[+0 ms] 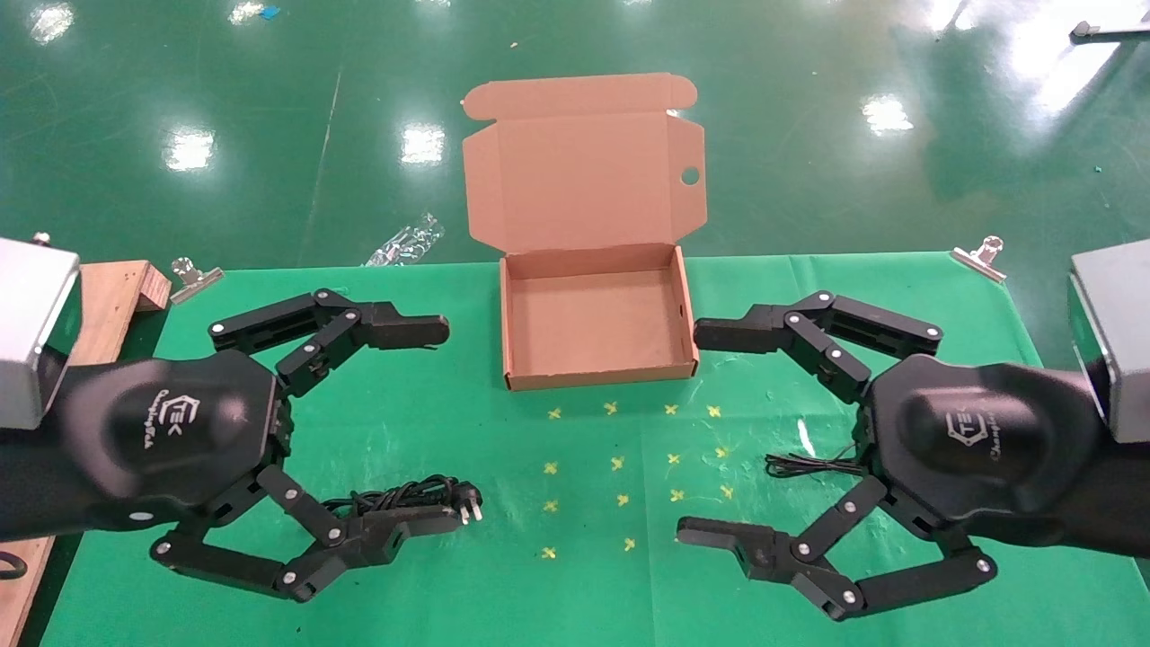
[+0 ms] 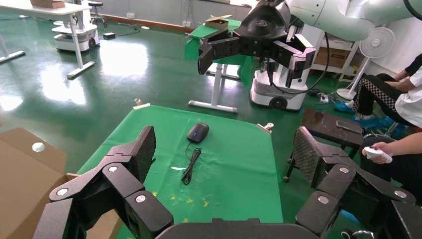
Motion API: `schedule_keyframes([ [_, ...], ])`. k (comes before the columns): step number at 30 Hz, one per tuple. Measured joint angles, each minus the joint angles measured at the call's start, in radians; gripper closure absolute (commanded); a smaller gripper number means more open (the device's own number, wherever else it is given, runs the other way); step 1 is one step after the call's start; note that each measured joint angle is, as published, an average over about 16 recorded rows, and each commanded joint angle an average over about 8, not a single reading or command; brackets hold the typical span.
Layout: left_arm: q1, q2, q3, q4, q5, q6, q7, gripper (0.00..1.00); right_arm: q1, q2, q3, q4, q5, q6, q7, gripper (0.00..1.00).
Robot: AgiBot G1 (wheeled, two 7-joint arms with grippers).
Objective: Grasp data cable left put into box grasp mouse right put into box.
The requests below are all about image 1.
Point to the clear plastic bag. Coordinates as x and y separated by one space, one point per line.
404 243

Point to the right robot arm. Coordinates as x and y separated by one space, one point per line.
1127 499

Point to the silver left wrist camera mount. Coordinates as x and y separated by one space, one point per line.
31 323

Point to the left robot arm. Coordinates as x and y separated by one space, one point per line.
22 490

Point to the green table mat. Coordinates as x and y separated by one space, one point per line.
449 431

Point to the wooden board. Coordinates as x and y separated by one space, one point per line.
112 305

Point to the silver binder clip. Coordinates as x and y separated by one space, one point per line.
981 256
193 280

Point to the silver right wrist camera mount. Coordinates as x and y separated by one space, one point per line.
1119 332

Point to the brown cardboard box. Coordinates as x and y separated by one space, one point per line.
584 180

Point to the blue tape scrap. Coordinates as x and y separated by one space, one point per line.
269 12

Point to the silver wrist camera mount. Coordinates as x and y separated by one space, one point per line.
1119 332
31 323

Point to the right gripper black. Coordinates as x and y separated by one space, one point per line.
979 440

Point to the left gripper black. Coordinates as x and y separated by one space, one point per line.
171 431

